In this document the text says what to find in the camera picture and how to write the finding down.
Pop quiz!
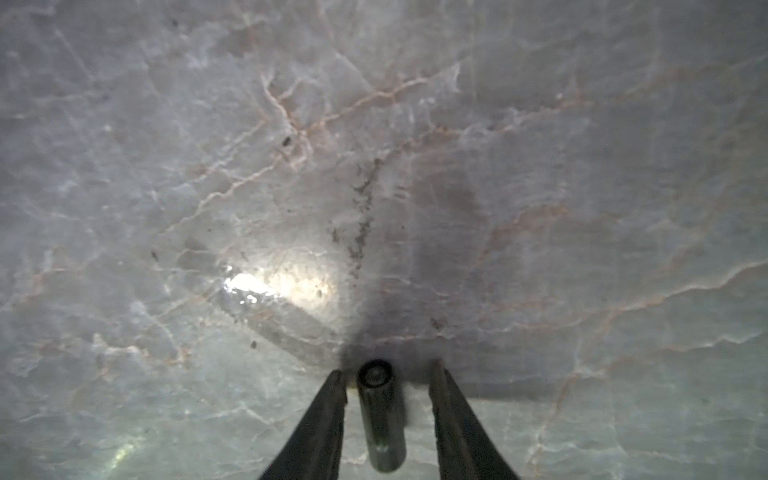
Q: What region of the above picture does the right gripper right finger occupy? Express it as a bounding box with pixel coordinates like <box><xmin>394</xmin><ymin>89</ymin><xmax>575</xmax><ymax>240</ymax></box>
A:
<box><xmin>429</xmin><ymin>360</ymin><xmax>519</xmax><ymax>480</ymax></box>

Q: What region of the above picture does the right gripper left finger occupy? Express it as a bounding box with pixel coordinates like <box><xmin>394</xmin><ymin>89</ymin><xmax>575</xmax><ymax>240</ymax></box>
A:
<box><xmin>260</xmin><ymin>370</ymin><xmax>347</xmax><ymax>480</ymax></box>

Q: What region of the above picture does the black pen cap two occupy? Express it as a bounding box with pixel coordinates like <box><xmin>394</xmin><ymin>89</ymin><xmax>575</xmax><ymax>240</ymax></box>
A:
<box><xmin>356</xmin><ymin>359</ymin><xmax>407</xmax><ymax>473</ymax></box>

